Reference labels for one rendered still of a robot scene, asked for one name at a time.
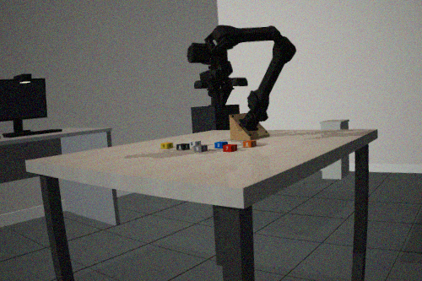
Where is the blue block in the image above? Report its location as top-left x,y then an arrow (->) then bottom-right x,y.
214,142 -> 228,149

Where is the red block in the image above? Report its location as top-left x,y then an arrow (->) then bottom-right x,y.
223,144 -> 237,152

